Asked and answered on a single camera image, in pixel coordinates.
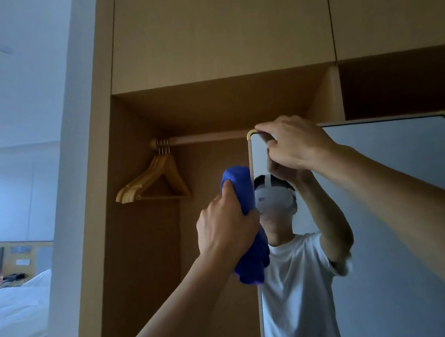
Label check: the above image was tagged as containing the person's left hand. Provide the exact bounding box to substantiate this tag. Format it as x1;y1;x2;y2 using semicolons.
190;176;266;263

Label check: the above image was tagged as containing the person's right forearm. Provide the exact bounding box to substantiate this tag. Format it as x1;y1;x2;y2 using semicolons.
315;133;445;337

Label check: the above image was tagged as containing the person's left forearm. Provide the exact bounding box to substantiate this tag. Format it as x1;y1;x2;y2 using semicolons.
79;245;256;337

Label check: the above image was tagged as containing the blue microfibre cloth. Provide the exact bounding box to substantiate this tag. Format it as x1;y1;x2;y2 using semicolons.
218;163;275;288

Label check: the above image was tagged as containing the wooden wardrobe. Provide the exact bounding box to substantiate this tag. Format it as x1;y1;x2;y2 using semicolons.
19;0;445;337

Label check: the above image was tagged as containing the person's right hand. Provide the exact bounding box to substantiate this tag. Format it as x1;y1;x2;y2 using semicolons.
253;106;357;179

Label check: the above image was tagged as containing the wooden clothes rail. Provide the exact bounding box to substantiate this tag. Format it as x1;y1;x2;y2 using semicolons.
149;125;253;152

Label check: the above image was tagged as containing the tall framed mirror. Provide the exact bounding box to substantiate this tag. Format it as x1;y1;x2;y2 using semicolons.
230;102;445;337

